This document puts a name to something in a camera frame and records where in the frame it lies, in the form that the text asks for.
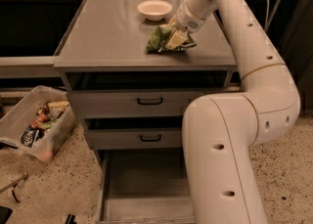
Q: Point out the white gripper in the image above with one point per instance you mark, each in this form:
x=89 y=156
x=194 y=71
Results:
x=186 y=20

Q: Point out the green jalapeno chip bag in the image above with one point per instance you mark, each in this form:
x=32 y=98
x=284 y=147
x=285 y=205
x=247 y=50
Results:
x=160 y=36

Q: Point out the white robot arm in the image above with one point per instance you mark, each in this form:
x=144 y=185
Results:
x=218 y=129

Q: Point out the grey drawer cabinet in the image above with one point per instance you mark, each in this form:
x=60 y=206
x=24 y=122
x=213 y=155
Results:
x=111 y=35

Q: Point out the top grey drawer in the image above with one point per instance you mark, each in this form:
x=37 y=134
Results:
x=139 y=93

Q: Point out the grey drawer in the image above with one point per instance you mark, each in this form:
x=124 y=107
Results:
x=139 y=93
x=150 y=132
x=144 y=187

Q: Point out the middle grey drawer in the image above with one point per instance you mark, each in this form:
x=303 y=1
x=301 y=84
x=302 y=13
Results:
x=150 y=132

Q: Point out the bottom grey drawer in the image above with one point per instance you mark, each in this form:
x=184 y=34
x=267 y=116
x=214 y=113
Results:
x=144 y=187

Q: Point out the black object floor bottom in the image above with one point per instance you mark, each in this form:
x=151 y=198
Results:
x=70 y=219

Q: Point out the white bowl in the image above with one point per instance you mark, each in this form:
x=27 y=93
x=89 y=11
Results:
x=154 y=10

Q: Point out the dark cabinet at right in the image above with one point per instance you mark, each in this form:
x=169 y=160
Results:
x=298 y=49

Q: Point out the tan snack box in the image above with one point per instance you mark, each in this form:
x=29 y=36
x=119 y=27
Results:
x=56 y=109

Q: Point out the red snack packet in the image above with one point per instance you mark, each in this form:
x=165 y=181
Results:
x=41 y=118

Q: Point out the clear plastic bin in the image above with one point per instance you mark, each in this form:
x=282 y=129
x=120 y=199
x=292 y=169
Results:
x=52 y=134

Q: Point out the blue snack packet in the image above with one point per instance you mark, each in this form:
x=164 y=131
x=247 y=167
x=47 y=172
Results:
x=29 y=136

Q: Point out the metal tool on floor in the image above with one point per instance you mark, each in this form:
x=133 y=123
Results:
x=12 y=186

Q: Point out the black object floor corner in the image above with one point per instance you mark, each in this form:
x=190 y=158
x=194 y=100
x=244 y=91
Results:
x=5 y=213

